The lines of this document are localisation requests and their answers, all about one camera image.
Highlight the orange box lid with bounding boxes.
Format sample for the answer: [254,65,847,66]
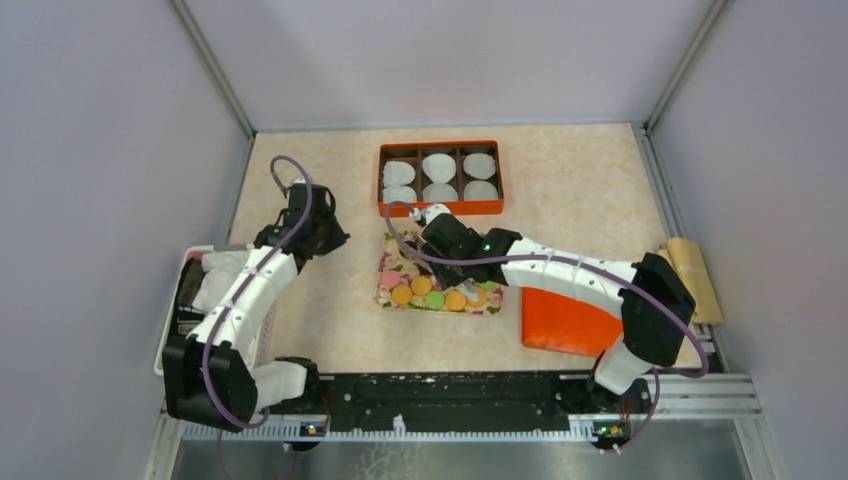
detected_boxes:
[520,288,623,358]

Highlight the floral serving tray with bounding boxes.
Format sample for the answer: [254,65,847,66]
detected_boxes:
[374,232,504,316]

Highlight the pink cookie left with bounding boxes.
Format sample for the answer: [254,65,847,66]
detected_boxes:
[380,270,401,290]

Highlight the white cloth in basket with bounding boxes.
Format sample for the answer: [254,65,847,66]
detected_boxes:
[191,250,250,312]

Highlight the white plastic basket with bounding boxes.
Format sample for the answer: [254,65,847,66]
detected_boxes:
[153,244,275,377]

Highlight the orange cookie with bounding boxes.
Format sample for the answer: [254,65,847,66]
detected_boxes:
[467,290,488,308]
[445,290,468,312]
[410,275,433,297]
[391,285,414,306]

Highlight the orange compartment box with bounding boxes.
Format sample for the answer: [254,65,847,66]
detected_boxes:
[376,140,505,217]

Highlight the green cookie bottom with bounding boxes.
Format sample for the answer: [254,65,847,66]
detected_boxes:
[424,291,446,311]

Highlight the green cookie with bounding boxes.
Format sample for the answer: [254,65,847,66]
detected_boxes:
[424,291,446,311]
[481,281,500,292]

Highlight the green cookie right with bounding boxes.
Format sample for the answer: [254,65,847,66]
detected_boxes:
[481,281,500,292]

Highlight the white paper cup one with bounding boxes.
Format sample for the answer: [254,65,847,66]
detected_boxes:
[382,160,416,188]

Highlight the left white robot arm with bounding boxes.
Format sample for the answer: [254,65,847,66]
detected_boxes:
[162,182,350,432]

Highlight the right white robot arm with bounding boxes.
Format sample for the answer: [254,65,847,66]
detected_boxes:
[410,203,696,412]

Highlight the white paper cup two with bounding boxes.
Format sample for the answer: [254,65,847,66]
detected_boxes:
[422,153,456,183]

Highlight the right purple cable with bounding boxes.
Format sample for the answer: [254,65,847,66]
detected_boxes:
[384,201,710,454]

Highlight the white paper cup six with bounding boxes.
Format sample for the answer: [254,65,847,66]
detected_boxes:
[463,180,500,201]

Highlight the metal serving tongs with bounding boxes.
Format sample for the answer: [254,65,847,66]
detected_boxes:
[455,279,483,298]

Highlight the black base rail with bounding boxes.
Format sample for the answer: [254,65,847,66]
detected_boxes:
[258,370,654,435]

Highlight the white paper cup five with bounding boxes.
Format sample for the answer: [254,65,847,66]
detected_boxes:
[462,153,497,180]

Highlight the white paper cup three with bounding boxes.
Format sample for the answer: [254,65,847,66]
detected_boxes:
[382,185,418,204]

